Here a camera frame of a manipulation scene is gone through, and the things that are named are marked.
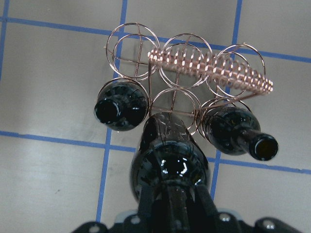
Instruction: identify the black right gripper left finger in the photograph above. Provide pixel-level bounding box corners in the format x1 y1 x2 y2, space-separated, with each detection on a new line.
138 186 158 233

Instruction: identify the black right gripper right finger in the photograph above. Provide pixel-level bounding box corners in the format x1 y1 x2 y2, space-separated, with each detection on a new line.
194 184 218 218

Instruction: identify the dark wine bottle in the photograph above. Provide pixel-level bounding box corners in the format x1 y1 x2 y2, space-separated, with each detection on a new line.
202 105 278 161
94 81 149 131
130 112 210 233

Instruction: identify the copper wire bottle basket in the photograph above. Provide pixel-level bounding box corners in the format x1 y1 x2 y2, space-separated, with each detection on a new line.
104 22 273 138

